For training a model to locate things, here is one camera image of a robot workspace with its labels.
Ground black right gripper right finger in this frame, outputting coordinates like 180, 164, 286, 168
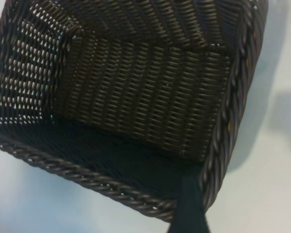
190, 176, 211, 233

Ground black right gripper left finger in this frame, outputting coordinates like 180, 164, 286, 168
168, 176, 192, 233

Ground dark brown wicker basket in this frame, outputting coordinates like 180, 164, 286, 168
0, 0, 269, 224

